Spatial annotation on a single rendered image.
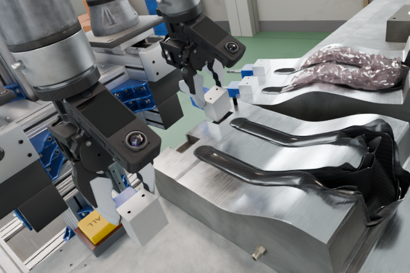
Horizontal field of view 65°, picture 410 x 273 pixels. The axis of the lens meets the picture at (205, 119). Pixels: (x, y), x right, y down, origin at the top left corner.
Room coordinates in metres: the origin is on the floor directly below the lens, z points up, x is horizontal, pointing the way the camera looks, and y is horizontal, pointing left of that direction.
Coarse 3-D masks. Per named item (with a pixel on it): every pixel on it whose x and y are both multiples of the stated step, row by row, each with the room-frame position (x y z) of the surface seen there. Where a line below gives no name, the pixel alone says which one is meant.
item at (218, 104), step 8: (208, 88) 0.65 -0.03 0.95; (216, 88) 0.62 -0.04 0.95; (224, 88) 0.61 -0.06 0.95; (208, 96) 0.60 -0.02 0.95; (216, 96) 0.59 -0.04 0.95; (224, 96) 0.60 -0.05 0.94; (192, 104) 0.64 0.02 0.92; (208, 104) 0.59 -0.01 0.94; (216, 104) 0.58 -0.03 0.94; (224, 104) 0.60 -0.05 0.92; (208, 112) 0.60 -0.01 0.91; (216, 112) 0.58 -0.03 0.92; (224, 112) 0.60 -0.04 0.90; (216, 120) 0.59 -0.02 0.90
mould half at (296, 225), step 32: (224, 128) 0.56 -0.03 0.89; (288, 128) 0.51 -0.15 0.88; (320, 128) 0.46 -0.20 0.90; (160, 160) 0.51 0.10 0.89; (192, 160) 0.48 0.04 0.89; (256, 160) 0.44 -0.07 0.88; (288, 160) 0.40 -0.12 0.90; (320, 160) 0.35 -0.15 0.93; (352, 160) 0.33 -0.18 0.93; (160, 192) 0.50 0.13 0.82; (192, 192) 0.41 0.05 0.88; (224, 192) 0.39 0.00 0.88; (256, 192) 0.36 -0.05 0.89; (288, 192) 0.31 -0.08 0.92; (320, 192) 0.29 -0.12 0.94; (224, 224) 0.36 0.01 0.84; (256, 224) 0.30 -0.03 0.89; (288, 224) 0.26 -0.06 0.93; (320, 224) 0.24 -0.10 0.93; (352, 224) 0.25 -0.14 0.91; (384, 224) 0.27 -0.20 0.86; (288, 256) 0.26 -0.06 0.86; (320, 256) 0.22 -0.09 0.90; (352, 256) 0.24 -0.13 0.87; (384, 256) 0.23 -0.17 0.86
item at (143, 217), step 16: (112, 192) 0.40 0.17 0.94; (128, 192) 0.38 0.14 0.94; (144, 192) 0.35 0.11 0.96; (128, 208) 0.33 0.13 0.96; (144, 208) 0.32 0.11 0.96; (160, 208) 0.33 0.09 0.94; (128, 224) 0.31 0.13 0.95; (144, 224) 0.31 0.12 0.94; (160, 224) 0.33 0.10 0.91; (144, 240) 0.31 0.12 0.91
